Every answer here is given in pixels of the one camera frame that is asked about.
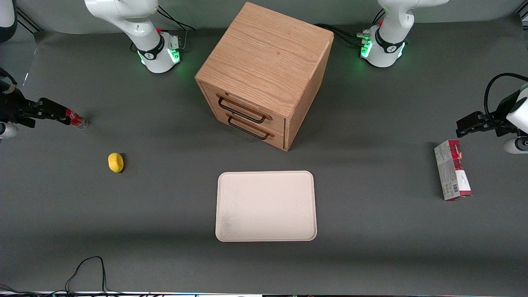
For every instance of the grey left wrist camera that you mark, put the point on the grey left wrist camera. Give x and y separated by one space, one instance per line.
516 145

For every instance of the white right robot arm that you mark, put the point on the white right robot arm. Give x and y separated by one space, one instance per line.
144 37

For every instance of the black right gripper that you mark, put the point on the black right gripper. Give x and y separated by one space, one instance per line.
13 108

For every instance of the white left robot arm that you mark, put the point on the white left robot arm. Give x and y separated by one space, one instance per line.
387 39

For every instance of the grey base connector block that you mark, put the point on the grey base connector block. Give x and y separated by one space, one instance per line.
175 43

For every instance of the red plaid cardboard box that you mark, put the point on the red plaid cardboard box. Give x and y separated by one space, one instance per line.
453 171

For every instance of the wooden drawer cabinet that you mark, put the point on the wooden drawer cabinet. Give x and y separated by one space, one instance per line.
268 57

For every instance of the wooden drawer front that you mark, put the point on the wooden drawer front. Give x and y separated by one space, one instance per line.
272 123
276 139

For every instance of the dark grey table mat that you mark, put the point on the dark grey table mat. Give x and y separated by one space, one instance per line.
371 231

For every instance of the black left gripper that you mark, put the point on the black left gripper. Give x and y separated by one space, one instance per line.
498 120

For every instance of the beige rectangular tray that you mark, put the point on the beige rectangular tray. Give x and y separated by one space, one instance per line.
266 206

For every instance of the dark metal frame rail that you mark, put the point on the dark metal frame rail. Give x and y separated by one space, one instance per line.
29 20

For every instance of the yellow lemon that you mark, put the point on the yellow lemon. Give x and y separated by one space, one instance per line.
116 162

